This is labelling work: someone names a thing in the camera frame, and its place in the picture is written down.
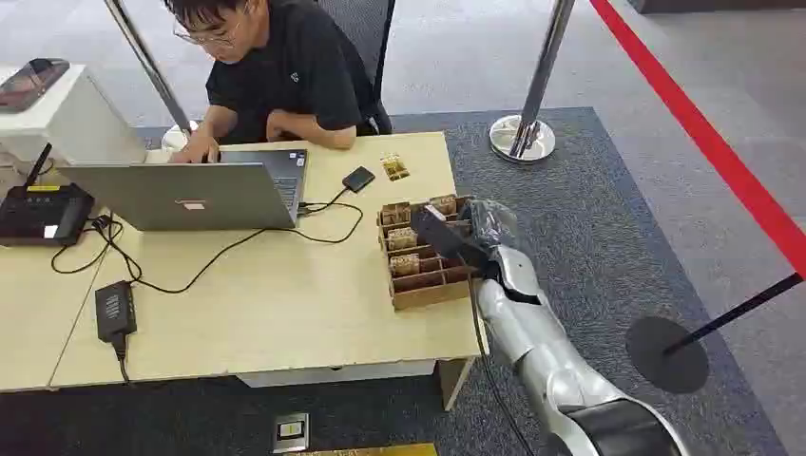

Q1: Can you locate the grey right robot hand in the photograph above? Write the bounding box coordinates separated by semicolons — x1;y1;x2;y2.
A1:
412;197;520;279

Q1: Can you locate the wooden compartment card box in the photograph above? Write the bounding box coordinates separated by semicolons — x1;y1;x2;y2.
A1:
376;193;480;312

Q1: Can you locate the small black external drive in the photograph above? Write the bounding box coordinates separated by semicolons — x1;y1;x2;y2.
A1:
340;165;377;195

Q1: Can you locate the chrome stanchion with round base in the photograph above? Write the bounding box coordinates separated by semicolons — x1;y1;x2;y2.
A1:
489;0;577;164

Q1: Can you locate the wooden desk leg panel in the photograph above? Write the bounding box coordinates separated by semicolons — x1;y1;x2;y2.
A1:
435;356;477;413

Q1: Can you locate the black stanchion with round base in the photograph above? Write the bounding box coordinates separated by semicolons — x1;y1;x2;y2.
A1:
624;272;806;396

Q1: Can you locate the black mesh office chair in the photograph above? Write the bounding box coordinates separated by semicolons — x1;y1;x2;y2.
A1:
317;0;398;137

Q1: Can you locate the red barrier belt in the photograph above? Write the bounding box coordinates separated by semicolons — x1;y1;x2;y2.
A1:
587;0;806;279

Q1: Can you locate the person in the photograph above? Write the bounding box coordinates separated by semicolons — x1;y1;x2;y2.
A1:
162;0;379;165

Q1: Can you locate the yellow floor plate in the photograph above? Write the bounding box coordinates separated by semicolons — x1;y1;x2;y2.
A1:
284;442;439;456

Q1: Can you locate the steel floor socket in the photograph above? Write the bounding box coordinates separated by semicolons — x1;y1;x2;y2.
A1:
272;411;312;456

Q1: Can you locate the silver laptop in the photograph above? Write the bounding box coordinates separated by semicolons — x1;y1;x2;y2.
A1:
57;148;311;232

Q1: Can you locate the chrome stanchion with white base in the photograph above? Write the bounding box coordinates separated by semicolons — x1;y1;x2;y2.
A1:
103;0;201;153

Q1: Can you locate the black power adapter brick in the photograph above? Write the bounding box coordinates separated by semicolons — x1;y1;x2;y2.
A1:
94;279;139;345

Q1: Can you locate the white box appliance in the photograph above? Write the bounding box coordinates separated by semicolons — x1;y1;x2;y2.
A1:
0;61;148;167

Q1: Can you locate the black router with antenna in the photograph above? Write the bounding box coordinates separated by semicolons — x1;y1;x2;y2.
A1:
0;142;96;247

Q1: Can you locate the dark phone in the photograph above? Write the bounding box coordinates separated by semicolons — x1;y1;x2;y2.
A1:
0;57;71;115

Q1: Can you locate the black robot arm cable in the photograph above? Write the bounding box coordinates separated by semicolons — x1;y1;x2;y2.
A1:
466;274;538;456

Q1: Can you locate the short black drive cable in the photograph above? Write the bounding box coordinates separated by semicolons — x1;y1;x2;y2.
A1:
297;187;349;217

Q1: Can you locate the long black power cable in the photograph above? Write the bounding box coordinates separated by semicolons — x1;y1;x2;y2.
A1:
49;200;366;295

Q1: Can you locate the black adapter mains cable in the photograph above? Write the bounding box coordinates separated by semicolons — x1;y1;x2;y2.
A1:
111;333;132;387

